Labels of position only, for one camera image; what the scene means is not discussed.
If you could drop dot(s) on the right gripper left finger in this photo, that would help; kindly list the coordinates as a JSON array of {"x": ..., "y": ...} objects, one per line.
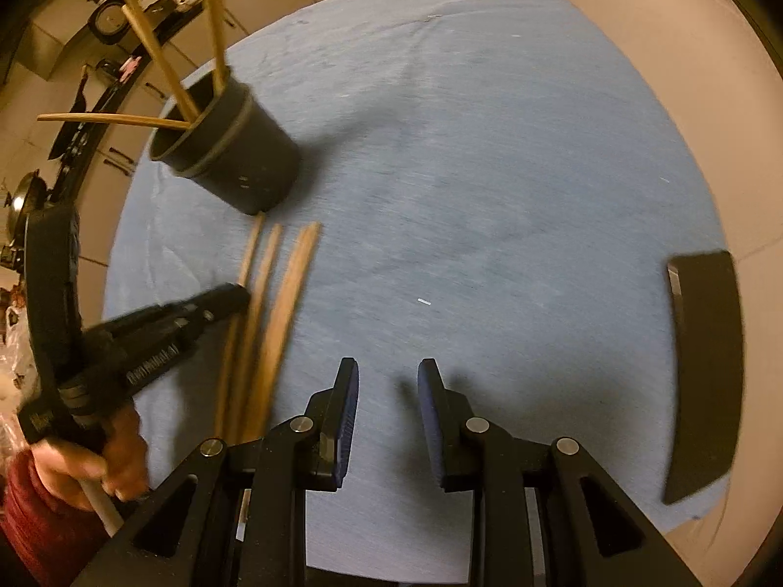
[{"x": 333, "y": 411}]

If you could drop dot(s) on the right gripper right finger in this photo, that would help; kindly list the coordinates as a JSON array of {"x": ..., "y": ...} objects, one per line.
[{"x": 456, "y": 454}]

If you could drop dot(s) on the wooden chopstick seven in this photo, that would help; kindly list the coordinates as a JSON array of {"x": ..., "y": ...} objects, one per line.
[{"x": 275, "y": 335}]

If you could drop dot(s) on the wooden chopstick five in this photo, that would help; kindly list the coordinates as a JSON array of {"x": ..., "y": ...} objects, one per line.
[{"x": 226, "y": 366}]

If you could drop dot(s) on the wooden chopstick six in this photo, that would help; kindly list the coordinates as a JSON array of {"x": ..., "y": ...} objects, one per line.
[{"x": 249, "y": 337}]

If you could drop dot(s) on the wooden chopstick two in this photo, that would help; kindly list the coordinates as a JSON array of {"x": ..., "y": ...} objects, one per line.
[{"x": 116, "y": 119}]

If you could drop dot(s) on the wooden chopstick one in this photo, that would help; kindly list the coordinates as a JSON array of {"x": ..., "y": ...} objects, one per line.
[{"x": 136, "y": 17}]

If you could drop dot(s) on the wooden chopstick eight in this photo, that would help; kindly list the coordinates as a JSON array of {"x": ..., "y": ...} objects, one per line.
[{"x": 207, "y": 6}]

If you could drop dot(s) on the wooden chopstick nine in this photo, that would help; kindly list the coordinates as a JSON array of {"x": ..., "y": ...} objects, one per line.
[{"x": 219, "y": 74}]

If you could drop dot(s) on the person left hand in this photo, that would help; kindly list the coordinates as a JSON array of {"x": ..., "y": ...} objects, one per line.
[{"x": 121, "y": 468}]

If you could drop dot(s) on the steel pot with lid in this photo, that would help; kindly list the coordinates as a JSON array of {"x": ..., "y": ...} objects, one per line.
[{"x": 31, "y": 194}]

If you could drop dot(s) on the black wok pan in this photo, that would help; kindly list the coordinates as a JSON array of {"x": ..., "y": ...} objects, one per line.
[{"x": 68, "y": 129}]

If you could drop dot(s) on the blue towel table cover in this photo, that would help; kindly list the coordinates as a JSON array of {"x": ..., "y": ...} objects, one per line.
[{"x": 499, "y": 191}]

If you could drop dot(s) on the black phone on table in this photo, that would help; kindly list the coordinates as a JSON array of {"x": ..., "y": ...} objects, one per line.
[{"x": 709, "y": 356}]

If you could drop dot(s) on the black chopstick holder cup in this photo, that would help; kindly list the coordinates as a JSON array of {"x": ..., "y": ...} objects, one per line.
[{"x": 235, "y": 151}]

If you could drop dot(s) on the rice cooker open lid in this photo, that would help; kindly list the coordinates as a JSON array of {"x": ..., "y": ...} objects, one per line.
[{"x": 110, "y": 26}]

